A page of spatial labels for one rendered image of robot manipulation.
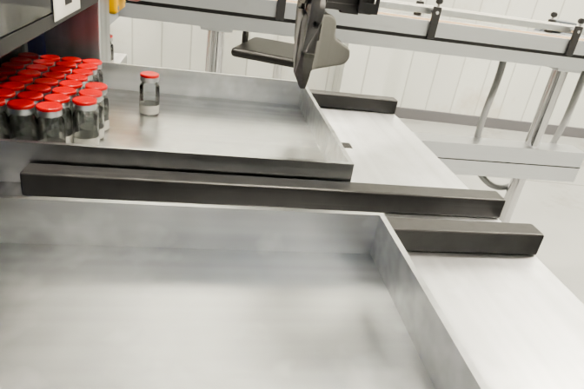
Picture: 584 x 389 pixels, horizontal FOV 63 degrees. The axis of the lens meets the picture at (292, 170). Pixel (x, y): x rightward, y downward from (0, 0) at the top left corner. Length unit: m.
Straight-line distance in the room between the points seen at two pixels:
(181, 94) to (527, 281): 0.46
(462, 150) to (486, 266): 1.37
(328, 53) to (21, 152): 0.33
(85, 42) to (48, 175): 0.29
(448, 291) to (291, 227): 0.12
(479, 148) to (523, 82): 2.36
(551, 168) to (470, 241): 1.59
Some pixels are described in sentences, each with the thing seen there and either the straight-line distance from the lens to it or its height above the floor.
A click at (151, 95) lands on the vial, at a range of 0.56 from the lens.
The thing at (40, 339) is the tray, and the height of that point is 0.88.
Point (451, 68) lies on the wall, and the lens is 3.82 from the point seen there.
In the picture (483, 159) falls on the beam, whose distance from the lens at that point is 1.80.
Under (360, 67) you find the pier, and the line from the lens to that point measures 3.32.
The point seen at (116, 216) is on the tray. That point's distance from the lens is 0.33.
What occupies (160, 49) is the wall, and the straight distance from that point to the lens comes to 3.57.
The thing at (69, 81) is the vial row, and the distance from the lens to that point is 0.52.
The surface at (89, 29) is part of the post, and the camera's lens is 0.65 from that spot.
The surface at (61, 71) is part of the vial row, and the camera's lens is 0.55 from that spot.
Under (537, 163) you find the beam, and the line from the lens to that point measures 1.93.
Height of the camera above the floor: 1.08
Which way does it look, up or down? 25 degrees down
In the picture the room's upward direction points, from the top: 9 degrees clockwise
